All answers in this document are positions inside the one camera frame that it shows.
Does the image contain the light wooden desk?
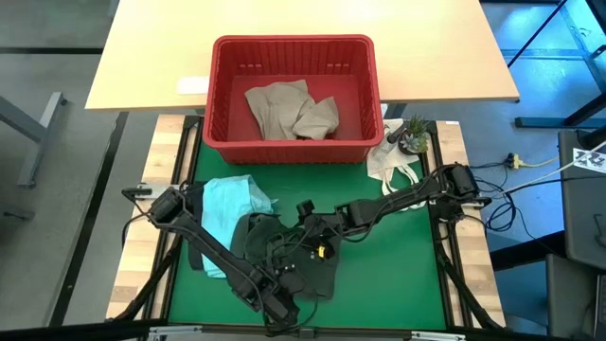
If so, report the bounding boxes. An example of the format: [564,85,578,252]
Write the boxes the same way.
[84,0,521,114]

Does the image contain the grey desk leg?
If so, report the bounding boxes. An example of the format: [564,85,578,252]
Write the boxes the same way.
[0,92,68,188]

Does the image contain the small potted succulent plant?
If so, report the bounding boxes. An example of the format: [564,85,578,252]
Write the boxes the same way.
[399,116,431,156]

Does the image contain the red plastic laundry bin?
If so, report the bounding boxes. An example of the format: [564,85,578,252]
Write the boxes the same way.
[202,33,384,166]

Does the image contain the green work mat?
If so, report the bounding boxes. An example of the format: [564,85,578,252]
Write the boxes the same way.
[106,113,508,341]

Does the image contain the cream canvas tote bag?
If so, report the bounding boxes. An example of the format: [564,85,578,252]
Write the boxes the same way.
[366,117,429,210]

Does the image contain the black equipment cart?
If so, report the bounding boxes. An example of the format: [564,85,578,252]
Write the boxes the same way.
[557,127,606,272]

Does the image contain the clear spray bottle black cap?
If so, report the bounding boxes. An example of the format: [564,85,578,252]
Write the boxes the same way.
[385,123,411,153]

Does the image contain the white fiducial marker tag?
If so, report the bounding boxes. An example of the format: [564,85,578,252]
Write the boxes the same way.
[571,147,606,172]

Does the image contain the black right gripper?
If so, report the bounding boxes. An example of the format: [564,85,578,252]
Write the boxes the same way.
[296,212,348,262]

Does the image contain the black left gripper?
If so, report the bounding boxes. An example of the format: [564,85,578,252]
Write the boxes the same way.
[265,242,310,309]

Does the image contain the yellow power plug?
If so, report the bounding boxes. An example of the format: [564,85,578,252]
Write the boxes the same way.
[504,152,561,171]

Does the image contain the black floor cables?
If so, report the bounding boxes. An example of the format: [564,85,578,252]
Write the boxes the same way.
[470,160,606,238]

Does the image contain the dark green garment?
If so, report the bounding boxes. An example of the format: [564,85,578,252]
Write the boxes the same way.
[230,211,343,300]

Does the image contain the dark desk foot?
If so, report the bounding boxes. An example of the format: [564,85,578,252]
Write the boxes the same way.
[513,80,606,130]

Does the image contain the light wooden side board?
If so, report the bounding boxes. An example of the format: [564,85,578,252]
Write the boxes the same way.
[106,114,200,319]
[428,120,507,328]

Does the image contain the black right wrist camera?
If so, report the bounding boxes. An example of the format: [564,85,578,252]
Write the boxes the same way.
[295,199,317,220]

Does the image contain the white paper label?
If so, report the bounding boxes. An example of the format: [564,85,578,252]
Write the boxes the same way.
[175,76,210,95]

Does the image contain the teal shorts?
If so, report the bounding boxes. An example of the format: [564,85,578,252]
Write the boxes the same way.
[201,173,276,279]

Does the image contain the beige garment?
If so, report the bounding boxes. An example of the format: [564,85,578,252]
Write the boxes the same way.
[244,79,341,142]

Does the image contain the dark grey shorts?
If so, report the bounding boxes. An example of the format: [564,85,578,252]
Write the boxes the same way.
[185,182,207,272]

